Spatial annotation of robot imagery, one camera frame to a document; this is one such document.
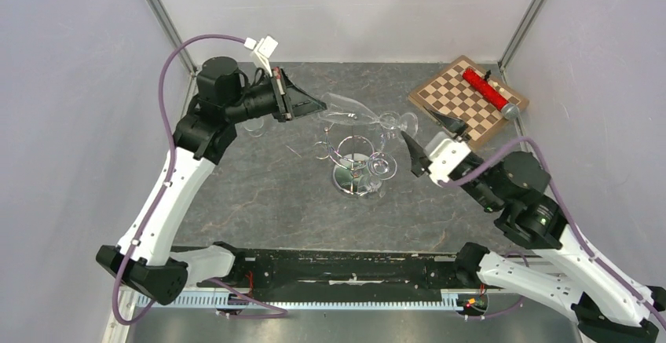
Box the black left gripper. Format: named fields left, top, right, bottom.
left=225, top=66, right=326, bottom=124

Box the clear wine glass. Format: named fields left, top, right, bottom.
left=365, top=151, right=397, bottom=192
left=317, top=93, right=419, bottom=136
left=375, top=111, right=401, bottom=153
left=241, top=118, right=267, bottom=137

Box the chrome wine glass rack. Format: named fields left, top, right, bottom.
left=313, top=122, right=386, bottom=199

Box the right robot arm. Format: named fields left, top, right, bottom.
left=403, top=113, right=665, bottom=342

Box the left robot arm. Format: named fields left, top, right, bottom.
left=96, top=57, right=327, bottom=305

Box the wooden chessboard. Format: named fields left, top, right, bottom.
left=408, top=55, right=509, bottom=150

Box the red glitter microphone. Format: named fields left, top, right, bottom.
left=462, top=68, right=520, bottom=120

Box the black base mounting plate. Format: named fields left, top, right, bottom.
left=221, top=249, right=467, bottom=302

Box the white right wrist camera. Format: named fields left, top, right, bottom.
left=424, top=131, right=471, bottom=184

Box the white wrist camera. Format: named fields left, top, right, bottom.
left=243, top=35, right=279, bottom=77
left=424, top=131, right=471, bottom=184

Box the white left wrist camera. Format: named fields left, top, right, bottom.
left=243, top=35, right=279, bottom=77

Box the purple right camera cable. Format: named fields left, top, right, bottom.
left=439, top=136, right=666, bottom=331

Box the purple camera cable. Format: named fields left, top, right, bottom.
left=439, top=136, right=666, bottom=331
left=112, top=34, right=290, bottom=327

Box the white cable duct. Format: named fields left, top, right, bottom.
left=136, top=290, right=472, bottom=312

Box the aluminium frame rail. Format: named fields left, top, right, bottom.
left=145, top=0, right=183, bottom=49

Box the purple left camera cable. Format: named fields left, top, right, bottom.
left=112, top=34, right=290, bottom=327

